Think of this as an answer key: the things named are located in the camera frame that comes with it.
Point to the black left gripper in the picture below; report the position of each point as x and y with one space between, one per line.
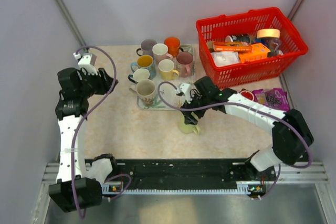
105 82

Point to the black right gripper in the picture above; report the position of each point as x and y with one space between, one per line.
189 118

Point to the lime green faceted mug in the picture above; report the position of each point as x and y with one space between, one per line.
188 128

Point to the dark green mug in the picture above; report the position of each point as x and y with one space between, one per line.
139 75

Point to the cream floral mug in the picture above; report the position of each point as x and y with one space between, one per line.
146 91

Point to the pink ghost pattern mug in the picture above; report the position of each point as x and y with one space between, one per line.
185 64

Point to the yellow mug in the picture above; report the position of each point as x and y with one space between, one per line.
167 70

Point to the light blue butterfly mug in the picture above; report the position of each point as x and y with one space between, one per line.
145 62

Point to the lilac purple mug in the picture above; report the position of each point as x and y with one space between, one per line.
146 47

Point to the pale pink faceted mug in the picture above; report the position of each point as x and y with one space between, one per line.
160 52

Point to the orange mug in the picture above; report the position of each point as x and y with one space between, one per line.
174 46

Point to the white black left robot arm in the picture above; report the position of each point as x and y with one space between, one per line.
78 187

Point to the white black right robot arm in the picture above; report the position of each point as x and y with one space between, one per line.
291 136

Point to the red mug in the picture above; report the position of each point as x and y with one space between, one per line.
247 94

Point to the floral white serving tray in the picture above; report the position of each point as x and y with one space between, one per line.
167 92

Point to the white plastic bag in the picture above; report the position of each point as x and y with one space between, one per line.
225 58

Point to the orange rectangular box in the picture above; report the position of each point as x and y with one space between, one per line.
232 46

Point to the purple snack packet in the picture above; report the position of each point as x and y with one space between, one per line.
275 98

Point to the orange snack box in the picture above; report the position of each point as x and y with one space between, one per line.
258 52

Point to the black printed can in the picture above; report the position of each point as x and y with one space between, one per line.
238 38

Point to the masking tape roll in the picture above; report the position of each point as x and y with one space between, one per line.
268 33

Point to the clear plastic bottle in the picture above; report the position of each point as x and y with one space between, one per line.
273 44

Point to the red plastic basket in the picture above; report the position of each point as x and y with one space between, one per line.
255 61

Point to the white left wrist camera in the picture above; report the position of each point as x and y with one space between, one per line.
86 62

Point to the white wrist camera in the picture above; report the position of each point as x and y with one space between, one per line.
86 62
185 89

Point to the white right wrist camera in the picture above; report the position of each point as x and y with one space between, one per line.
185 89

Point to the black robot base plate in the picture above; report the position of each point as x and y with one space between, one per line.
178 174

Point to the aluminium rail frame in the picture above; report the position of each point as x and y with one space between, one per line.
214 191

